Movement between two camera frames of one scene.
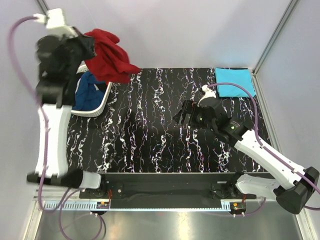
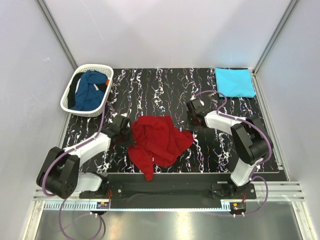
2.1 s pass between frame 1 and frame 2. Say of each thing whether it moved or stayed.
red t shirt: moved
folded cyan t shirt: stayed
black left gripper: moved
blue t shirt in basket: stayed
